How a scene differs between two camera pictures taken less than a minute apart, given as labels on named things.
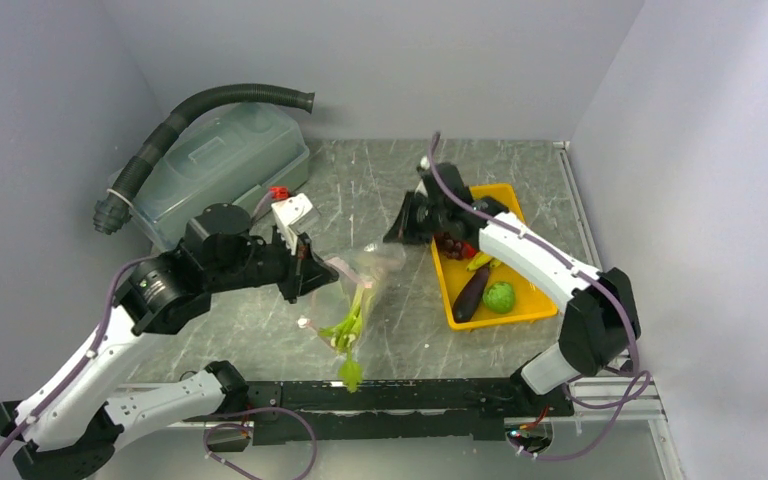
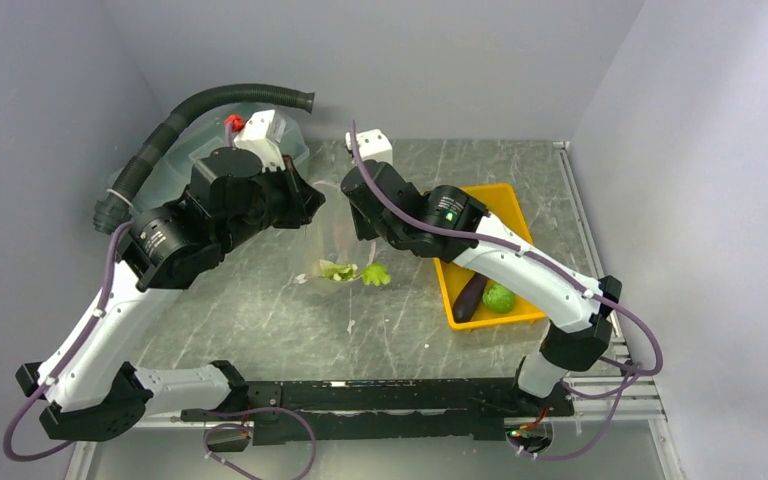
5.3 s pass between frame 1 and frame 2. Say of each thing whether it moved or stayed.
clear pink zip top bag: moved
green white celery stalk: moved
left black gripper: moved
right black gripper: moved
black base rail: stayed
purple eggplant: stayed
